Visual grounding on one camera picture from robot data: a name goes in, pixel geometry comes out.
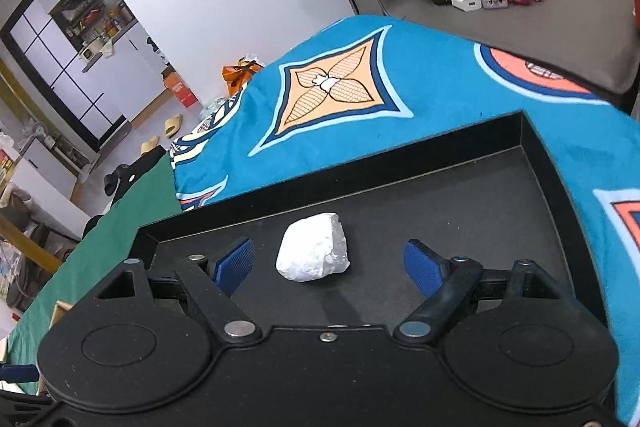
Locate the blue printed blanket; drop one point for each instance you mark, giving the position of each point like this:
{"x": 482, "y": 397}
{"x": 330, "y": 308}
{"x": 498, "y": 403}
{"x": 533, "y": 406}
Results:
{"x": 440, "y": 82}

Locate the brown cardboard box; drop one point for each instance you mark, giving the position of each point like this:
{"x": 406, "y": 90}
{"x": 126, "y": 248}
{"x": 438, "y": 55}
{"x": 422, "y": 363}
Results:
{"x": 61, "y": 312}

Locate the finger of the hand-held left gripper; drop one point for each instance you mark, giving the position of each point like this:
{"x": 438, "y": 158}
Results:
{"x": 20, "y": 373}

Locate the clear plastic bag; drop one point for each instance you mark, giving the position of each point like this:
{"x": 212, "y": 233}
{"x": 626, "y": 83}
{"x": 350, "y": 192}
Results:
{"x": 215, "y": 108}

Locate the grey bench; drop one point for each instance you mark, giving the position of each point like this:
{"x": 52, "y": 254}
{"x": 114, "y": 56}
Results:
{"x": 575, "y": 32}

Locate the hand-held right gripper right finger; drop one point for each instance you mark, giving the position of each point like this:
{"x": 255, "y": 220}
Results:
{"x": 425, "y": 269}

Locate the green cloth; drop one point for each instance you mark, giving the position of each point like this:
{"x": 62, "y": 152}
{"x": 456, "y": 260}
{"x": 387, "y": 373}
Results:
{"x": 100, "y": 247}

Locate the white soft ball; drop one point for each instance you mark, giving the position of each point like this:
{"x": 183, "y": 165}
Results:
{"x": 310, "y": 252}

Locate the black framed sliding door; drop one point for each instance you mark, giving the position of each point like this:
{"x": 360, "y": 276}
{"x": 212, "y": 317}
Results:
{"x": 65, "y": 77}

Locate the black and white cloth item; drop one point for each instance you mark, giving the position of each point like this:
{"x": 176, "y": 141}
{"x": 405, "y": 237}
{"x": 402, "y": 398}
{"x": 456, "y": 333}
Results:
{"x": 135, "y": 172}

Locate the orange bag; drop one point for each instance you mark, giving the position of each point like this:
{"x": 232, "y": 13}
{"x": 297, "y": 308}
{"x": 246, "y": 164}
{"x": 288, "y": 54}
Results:
{"x": 242, "y": 77}

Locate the black tray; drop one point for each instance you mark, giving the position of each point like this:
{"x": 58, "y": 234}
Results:
{"x": 450, "y": 207}

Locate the kitchen shelf with items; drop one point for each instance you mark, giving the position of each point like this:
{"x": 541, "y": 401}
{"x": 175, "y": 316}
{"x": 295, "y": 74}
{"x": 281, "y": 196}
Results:
{"x": 95, "y": 17}

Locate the orange box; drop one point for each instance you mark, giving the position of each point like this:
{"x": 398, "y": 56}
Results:
{"x": 181, "y": 89}

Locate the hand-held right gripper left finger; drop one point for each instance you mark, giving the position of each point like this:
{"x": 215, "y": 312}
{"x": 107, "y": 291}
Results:
{"x": 237, "y": 264}

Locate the small white box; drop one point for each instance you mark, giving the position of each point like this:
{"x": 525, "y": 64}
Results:
{"x": 466, "y": 3}

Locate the yellow wooden bar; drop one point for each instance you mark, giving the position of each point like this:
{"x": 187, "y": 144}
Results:
{"x": 30, "y": 244}

